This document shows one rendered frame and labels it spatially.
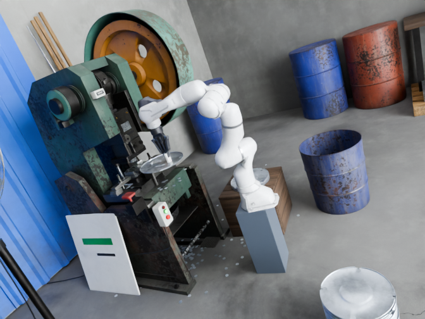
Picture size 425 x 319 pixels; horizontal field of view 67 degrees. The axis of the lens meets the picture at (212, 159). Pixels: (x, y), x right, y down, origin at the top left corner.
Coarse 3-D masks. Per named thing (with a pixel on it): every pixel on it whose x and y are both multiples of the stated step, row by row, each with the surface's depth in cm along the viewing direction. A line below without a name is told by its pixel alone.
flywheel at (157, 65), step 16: (112, 32) 215; (128, 32) 213; (144, 32) 204; (96, 48) 228; (112, 48) 226; (128, 48) 219; (160, 48) 204; (128, 64) 226; (144, 64) 219; (160, 64) 213; (144, 80) 225; (160, 80) 220; (176, 80) 210; (144, 96) 233; (160, 96) 226
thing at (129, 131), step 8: (120, 112) 200; (128, 112) 206; (120, 120) 200; (128, 120) 205; (128, 128) 204; (128, 136) 202; (136, 136) 209; (120, 144) 202; (128, 144) 202; (136, 144) 203; (120, 152) 206; (128, 152) 203; (136, 152) 204
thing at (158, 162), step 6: (156, 156) 217; (162, 156) 215; (174, 156) 208; (150, 162) 212; (156, 162) 206; (162, 162) 203; (174, 162) 198; (144, 168) 204; (150, 168) 200; (156, 168) 197; (162, 168) 194
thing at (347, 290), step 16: (336, 272) 147; (352, 272) 144; (368, 272) 141; (336, 288) 139; (352, 288) 136; (368, 288) 133; (384, 288) 131; (336, 304) 132; (352, 304) 129; (368, 304) 127; (384, 304) 125
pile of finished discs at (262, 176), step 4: (256, 168) 247; (260, 168) 245; (256, 172) 241; (260, 172) 239; (264, 172) 236; (268, 172) 233; (256, 176) 234; (260, 176) 233; (264, 176) 231; (268, 176) 230; (232, 180) 242; (260, 180) 227; (264, 180) 225; (232, 184) 236; (236, 184) 234; (232, 188) 235; (236, 188) 229
